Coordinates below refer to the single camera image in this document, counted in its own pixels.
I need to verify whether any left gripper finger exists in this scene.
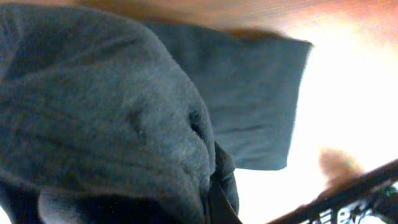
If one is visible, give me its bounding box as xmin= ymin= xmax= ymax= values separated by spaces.
xmin=206 ymin=179 xmax=242 ymax=224

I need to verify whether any right black cable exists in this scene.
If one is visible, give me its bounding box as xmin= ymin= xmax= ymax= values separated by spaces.
xmin=267 ymin=159 xmax=398 ymax=224

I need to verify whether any dark green t-shirt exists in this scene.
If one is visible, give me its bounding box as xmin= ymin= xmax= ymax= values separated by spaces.
xmin=1 ymin=3 xmax=312 ymax=224

